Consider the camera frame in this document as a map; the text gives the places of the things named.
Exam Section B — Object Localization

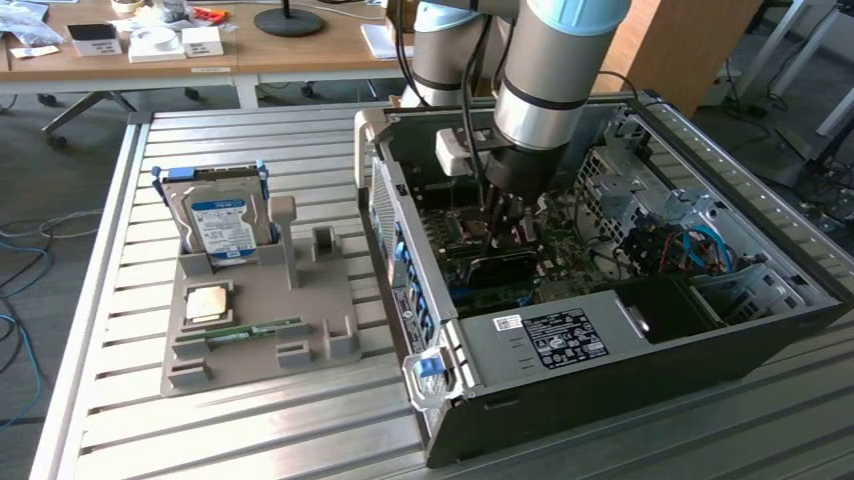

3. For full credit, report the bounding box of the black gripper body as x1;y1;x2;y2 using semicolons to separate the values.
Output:
483;144;563;197

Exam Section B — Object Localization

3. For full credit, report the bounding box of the green GPU with black shroud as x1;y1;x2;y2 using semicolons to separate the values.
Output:
464;248;540;290

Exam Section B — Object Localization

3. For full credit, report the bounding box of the metal socket cover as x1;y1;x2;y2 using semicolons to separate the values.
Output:
530;193;554;232

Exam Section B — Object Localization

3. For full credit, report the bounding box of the CPU socket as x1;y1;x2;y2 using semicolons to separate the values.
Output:
452;207;492;246

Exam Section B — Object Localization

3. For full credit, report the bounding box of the green motherboard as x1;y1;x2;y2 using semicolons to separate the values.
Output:
423;197;632;319

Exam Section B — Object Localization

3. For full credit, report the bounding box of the perforated metal disk bay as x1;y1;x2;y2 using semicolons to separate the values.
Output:
572;144;675;241

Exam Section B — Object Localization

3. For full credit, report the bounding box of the grey power supply unit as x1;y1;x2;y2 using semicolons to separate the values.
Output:
456;292;652;387

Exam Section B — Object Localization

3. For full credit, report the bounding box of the blue case latch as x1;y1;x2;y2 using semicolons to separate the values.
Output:
413;352;446;379

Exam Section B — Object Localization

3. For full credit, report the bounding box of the stack of white papers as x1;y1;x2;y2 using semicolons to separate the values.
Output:
361;22;416;61

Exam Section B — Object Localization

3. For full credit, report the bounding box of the small cardboard box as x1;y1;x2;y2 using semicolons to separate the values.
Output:
384;0;416;35

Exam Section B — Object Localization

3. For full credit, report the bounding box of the wooden cabinet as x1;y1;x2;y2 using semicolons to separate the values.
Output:
592;0;766;117

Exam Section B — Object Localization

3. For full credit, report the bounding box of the black open PC case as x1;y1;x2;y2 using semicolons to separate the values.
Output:
352;89;854;470

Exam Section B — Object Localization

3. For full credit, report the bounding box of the grey parts rack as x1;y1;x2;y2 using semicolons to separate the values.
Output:
157;194;365;399

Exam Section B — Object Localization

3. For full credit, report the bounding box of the hard disk with blue rails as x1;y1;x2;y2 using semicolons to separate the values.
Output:
149;159;279;269

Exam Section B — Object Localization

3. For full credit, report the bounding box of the green bare RAM stick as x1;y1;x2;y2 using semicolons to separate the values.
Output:
173;319;301;346

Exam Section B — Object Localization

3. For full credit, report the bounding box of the black round lamp base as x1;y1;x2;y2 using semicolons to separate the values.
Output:
252;0;327;38

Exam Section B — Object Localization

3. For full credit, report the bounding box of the CPU chip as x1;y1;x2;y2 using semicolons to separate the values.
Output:
184;287;228;321

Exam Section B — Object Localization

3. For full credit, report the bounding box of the plain white box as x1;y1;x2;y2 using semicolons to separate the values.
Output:
180;25;224;59

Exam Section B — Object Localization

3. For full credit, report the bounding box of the orange plastic part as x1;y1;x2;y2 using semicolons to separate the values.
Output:
191;5;232;27

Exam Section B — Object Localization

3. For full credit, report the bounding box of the white box with round disc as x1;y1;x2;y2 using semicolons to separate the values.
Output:
125;27;188;64

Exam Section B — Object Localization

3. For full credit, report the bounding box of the white box with black lid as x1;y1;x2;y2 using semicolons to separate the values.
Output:
64;22;124;58

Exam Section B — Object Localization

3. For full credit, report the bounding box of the paper tag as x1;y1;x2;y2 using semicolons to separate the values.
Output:
6;44;61;60

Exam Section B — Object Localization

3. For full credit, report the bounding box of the clear plastic bag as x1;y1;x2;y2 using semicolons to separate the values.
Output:
0;0;67;47

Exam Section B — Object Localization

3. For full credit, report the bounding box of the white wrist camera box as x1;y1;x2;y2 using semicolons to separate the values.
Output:
433;127;499;176

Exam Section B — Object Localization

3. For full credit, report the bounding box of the black camera cable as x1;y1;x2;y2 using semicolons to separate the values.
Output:
392;14;499;201

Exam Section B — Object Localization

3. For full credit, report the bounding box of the blue wire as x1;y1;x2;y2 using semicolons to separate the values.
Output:
679;224;740;275

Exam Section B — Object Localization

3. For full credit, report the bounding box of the grey disk bay bracket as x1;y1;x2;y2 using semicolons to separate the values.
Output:
690;262;808;326

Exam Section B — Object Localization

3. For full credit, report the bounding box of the white desk frame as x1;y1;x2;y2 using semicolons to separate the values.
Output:
732;0;854;137

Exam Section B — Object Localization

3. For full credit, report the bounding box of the blue floor cable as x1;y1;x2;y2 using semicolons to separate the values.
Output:
0;239;52;434

